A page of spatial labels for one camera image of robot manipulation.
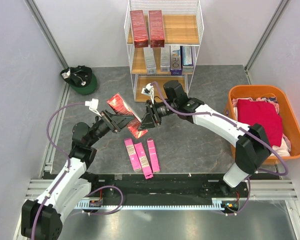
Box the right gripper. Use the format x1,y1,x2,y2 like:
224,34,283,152
138,99,178,131

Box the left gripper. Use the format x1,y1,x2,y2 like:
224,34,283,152
87,108,135,146

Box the silver red box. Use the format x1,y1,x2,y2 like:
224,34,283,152
106,93,148,139
148,10,165,48

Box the purple RiO toothpaste box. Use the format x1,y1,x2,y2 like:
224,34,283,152
170,45,182,76

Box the silver Protefix toothpaste box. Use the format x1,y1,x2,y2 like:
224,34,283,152
143,47,157,75

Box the slim silver toothpaste box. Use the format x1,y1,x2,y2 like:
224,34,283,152
160,45,170,73

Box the silver red box front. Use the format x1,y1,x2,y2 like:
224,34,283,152
148,10,165,48

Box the dark red toothpaste box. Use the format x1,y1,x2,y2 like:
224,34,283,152
130,10,149,48

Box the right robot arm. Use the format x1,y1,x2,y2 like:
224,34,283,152
138,80,273,197

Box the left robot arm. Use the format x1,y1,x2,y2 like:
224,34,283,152
20,110,134,240

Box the pink box left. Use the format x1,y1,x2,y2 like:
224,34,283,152
124,138,142,172

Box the pink box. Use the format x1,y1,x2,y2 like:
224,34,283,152
147,138,160,173
134,142,153,180
124,138,142,172

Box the pink box middle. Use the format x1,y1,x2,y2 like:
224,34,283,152
134,142,153,180

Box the pink box right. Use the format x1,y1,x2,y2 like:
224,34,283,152
147,138,160,173

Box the black green cap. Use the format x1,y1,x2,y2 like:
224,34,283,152
60,65,98,95

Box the red cloth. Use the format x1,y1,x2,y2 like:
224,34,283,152
237,99,283,147

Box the white pink clothes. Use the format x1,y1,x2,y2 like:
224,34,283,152
232,96,291,157

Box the orange plastic basin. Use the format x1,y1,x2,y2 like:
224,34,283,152
224,84,300,161

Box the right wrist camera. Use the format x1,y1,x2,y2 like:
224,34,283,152
141,83,155,104

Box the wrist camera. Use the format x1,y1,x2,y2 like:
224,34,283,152
141,83,155,104
84,98,102,117

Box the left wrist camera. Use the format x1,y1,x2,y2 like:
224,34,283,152
84,98,102,117

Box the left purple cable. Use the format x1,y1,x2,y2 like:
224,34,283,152
29,101,125,240

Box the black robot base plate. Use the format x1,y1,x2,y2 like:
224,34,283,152
83,172,249,199

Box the white wire wooden shelf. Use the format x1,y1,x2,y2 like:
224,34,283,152
124,0,204,102

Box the aluminium floor rail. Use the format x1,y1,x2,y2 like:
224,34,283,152
24,83,70,199

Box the slotted cable duct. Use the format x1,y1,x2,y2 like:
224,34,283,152
74,199,225,211

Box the left aluminium frame post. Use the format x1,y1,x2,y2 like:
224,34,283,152
24,0,69,69

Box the aluminium frame post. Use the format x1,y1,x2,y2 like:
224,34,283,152
244,0,290,74
24,0,69,69

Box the right aluminium frame post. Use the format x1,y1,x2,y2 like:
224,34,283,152
244,0,290,74

